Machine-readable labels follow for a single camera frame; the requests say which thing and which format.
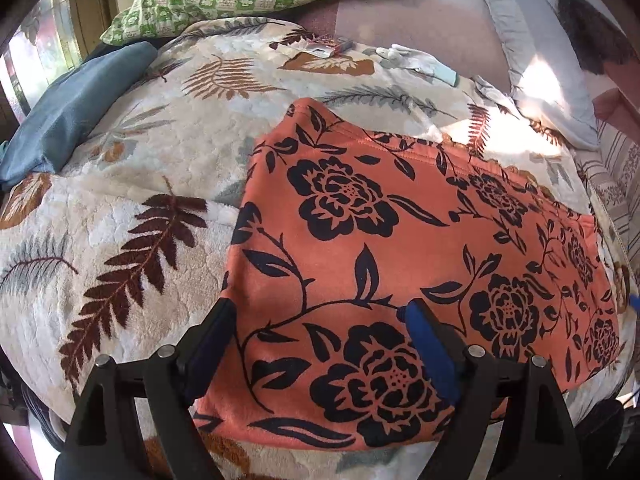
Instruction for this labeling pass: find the grey pillow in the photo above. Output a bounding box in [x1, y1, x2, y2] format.
[462, 0, 600, 151]

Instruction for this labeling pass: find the pink blanket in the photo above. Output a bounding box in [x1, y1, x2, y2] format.
[592, 87, 640, 122]

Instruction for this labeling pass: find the striped floral blanket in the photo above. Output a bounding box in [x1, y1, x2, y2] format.
[572, 120, 640, 241]

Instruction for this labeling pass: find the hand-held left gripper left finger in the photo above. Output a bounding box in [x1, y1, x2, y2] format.
[54, 298, 238, 480]

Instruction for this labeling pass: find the leaf print quilt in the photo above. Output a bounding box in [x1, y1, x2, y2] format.
[0, 16, 640, 480]

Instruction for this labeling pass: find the orange floral shirt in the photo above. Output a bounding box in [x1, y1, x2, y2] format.
[192, 97, 621, 448]

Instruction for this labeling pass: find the black furry cushion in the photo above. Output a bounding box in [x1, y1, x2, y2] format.
[556, 0, 633, 76]

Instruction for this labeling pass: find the small red box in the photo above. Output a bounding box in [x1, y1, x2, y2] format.
[306, 37, 351, 59]

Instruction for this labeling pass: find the patterned glass window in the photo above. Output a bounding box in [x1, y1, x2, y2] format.
[0, 0, 83, 116]

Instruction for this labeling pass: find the pink bed sheet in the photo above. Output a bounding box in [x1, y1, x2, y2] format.
[295, 0, 513, 93]

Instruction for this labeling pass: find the blue folded cloth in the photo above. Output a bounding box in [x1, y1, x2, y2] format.
[0, 41, 158, 191]

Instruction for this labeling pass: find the white glove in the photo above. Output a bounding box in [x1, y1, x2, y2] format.
[375, 44, 458, 87]

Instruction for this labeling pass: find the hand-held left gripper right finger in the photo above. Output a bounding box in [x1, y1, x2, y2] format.
[403, 298, 583, 480]

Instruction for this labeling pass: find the white crumpled cloth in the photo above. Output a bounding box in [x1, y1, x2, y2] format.
[472, 76, 521, 116]

